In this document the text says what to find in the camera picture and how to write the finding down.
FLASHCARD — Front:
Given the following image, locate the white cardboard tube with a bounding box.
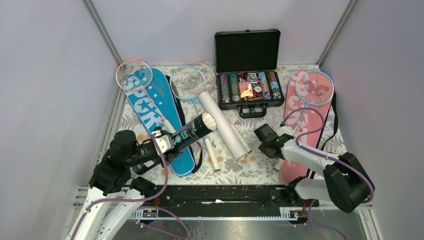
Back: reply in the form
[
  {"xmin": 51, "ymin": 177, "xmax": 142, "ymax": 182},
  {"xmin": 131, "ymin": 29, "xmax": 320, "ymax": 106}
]
[{"xmin": 198, "ymin": 91, "xmax": 251, "ymax": 162}]

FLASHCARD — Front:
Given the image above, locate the blue racket cover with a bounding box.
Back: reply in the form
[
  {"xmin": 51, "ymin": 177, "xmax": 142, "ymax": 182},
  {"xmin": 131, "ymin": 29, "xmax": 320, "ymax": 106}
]
[{"xmin": 123, "ymin": 67, "xmax": 196, "ymax": 177}]

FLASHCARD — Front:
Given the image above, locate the black shuttlecock tube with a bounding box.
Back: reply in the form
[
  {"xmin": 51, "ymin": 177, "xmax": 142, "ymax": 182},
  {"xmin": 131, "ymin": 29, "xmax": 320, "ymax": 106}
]
[{"xmin": 131, "ymin": 112, "xmax": 218, "ymax": 176}]

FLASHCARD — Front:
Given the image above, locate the blue badminton racket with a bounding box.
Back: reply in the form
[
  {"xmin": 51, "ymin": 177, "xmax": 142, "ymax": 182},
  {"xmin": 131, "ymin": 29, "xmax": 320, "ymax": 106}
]
[{"xmin": 169, "ymin": 64, "xmax": 222, "ymax": 173}]

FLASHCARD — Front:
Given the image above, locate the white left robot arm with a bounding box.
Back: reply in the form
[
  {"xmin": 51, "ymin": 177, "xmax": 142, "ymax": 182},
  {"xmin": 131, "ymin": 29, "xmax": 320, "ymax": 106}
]
[{"xmin": 67, "ymin": 128, "xmax": 189, "ymax": 240}]

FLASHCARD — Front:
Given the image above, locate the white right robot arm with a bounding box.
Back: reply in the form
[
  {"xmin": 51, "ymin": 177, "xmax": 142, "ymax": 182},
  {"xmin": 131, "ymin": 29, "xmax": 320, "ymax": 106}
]
[{"xmin": 254, "ymin": 123, "xmax": 375, "ymax": 213}]

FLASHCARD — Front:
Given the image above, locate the pink racket cover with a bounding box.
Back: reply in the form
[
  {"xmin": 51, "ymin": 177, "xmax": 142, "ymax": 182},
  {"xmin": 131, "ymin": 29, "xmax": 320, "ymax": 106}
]
[{"xmin": 280, "ymin": 69, "xmax": 334, "ymax": 186}]

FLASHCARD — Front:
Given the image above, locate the black poker chip case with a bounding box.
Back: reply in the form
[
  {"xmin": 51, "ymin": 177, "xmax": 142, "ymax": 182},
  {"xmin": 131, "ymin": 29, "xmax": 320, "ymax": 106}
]
[{"xmin": 214, "ymin": 28, "xmax": 285, "ymax": 119}]

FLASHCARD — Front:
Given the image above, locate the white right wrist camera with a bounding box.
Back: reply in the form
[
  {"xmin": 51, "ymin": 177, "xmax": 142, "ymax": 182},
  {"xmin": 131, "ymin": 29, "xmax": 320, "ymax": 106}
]
[{"xmin": 275, "ymin": 125, "xmax": 295, "ymax": 139}]

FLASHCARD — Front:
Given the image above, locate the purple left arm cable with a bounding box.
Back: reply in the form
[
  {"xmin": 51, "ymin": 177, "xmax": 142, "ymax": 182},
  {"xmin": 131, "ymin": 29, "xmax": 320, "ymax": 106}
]
[{"xmin": 71, "ymin": 132, "xmax": 169, "ymax": 240}]

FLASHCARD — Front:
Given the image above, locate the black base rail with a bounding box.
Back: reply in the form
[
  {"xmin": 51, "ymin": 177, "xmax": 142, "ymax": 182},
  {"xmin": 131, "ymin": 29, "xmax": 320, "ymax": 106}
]
[{"xmin": 138, "ymin": 185, "xmax": 319, "ymax": 215}]

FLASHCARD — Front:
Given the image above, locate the aluminium slotted rail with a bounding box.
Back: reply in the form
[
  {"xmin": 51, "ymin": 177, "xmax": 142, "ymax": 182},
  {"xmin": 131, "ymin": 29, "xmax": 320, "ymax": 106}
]
[{"xmin": 128, "ymin": 207, "xmax": 308, "ymax": 221}]

